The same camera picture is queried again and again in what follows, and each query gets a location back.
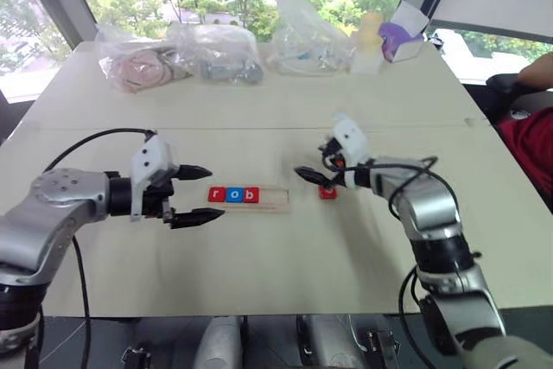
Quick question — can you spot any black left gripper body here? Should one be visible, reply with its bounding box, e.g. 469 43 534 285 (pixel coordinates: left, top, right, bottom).
140 169 177 226

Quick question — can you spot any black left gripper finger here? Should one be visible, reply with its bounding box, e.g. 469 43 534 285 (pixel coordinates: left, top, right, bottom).
174 164 213 182
169 207 226 231

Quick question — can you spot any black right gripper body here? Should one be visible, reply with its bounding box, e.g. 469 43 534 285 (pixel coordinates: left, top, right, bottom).
317 137 347 173

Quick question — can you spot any long wooden tray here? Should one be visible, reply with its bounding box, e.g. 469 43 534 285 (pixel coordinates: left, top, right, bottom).
207 186 290 215

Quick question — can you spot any grey rounded robot leg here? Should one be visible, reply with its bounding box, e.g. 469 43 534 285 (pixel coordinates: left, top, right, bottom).
197 315 244 369

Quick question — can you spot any plastic bag with grey parts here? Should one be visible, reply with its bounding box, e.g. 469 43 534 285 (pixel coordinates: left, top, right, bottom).
166 22 265 87

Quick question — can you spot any pale yellow bottle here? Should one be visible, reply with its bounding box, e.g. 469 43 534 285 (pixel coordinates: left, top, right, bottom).
350 11 386 76

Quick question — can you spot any plastic bag with pink items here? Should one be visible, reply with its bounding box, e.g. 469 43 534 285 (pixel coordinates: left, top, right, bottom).
95 22 196 94

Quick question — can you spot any tall clear plastic bag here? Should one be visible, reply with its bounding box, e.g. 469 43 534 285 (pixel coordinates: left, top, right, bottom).
265 0 360 78

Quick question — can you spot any purple and white box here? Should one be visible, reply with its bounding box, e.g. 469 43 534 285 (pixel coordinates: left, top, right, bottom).
377 0 432 64

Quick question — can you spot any black chair armrest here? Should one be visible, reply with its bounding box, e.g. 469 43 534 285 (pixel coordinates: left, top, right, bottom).
485 72 553 95

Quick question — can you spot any person in red shirt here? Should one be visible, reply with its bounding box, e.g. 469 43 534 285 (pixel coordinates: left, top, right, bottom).
495 106 553 215

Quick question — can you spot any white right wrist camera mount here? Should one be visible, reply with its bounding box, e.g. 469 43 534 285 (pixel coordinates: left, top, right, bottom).
331 112 370 169

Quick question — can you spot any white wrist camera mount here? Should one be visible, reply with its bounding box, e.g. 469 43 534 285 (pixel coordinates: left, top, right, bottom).
331 112 370 169
129 132 179 222

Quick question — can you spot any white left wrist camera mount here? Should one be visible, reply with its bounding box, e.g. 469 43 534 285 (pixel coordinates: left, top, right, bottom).
129 132 179 222

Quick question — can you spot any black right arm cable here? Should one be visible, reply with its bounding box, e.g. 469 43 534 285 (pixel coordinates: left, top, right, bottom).
366 155 460 369

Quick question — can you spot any black metal bracket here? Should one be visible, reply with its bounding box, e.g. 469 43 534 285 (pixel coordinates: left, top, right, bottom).
364 327 402 356
119 344 153 369

